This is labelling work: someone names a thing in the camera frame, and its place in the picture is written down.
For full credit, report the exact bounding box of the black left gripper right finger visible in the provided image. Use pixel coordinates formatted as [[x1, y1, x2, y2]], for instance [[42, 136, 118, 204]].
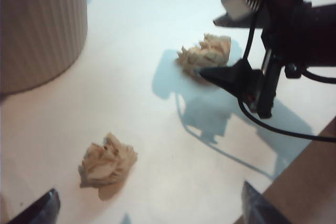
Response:
[[241, 180, 292, 224]]

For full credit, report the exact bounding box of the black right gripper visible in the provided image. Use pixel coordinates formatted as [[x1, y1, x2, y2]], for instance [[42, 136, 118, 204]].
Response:
[[195, 1, 336, 119]]

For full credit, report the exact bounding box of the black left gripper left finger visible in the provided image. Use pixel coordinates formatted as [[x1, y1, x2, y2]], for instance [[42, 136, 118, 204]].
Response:
[[7, 188, 62, 224]]

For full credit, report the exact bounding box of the tan paper ball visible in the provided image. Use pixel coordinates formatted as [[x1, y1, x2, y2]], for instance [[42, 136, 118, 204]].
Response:
[[176, 33, 232, 83], [78, 132, 139, 200]]

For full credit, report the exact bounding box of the white ribbed trash can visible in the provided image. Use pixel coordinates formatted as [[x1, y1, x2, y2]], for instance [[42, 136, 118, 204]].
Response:
[[0, 0, 88, 96]]

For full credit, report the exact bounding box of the black camera cable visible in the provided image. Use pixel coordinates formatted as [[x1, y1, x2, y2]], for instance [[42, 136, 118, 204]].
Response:
[[236, 15, 336, 141]]

